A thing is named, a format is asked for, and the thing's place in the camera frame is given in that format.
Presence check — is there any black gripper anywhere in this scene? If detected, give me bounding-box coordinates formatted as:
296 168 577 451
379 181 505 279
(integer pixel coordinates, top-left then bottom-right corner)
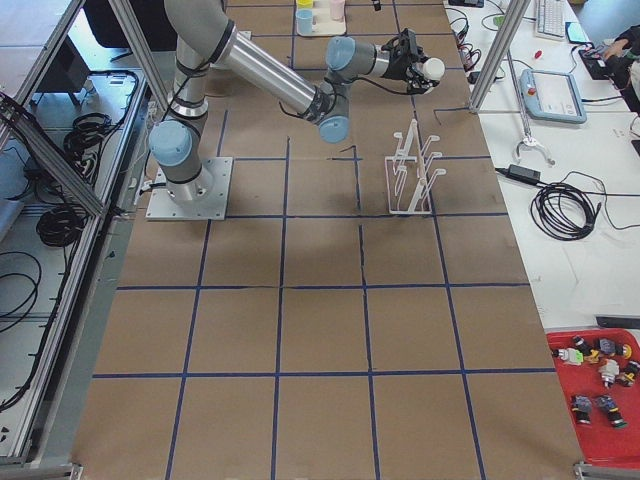
372 0 440 95

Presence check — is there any pale green plastic cup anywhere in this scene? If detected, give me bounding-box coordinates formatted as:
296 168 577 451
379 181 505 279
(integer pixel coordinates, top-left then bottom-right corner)
421 57 446 83

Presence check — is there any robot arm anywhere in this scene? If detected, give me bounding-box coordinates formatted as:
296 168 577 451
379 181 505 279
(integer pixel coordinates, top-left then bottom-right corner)
150 1 445 203

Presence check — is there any pink plastic cup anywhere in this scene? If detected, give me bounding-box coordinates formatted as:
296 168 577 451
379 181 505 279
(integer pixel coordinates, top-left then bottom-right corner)
329 0 345 22

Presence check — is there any light blue cup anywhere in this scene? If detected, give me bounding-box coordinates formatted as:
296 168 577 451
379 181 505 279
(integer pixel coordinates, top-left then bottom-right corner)
295 9 314 36

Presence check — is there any cream plastic tray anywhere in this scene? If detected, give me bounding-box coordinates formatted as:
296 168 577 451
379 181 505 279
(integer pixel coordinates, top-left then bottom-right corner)
302 0 346 37

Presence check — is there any white keyboard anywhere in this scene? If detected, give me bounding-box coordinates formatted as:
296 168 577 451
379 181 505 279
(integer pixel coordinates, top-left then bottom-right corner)
534 0 565 41

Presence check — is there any teach pendant tablet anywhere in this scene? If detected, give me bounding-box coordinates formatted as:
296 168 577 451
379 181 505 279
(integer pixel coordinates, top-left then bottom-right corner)
519 69 587 124

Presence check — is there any black power adapter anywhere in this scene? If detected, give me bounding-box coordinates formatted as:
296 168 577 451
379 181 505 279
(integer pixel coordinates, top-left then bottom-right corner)
506 164 541 185

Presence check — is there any red parts tray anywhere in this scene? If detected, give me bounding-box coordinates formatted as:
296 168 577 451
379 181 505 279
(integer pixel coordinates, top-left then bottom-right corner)
547 329 639 469

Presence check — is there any aluminium frame post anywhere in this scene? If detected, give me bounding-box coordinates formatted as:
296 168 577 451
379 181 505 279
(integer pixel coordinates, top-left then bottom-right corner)
469 0 530 113

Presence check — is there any white wire cup rack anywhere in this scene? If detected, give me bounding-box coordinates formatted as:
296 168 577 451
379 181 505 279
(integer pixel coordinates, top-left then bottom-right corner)
384 119 447 216

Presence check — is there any coiled black cable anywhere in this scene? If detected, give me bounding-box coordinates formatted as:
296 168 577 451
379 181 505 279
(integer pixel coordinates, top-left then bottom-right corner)
529 180 609 242

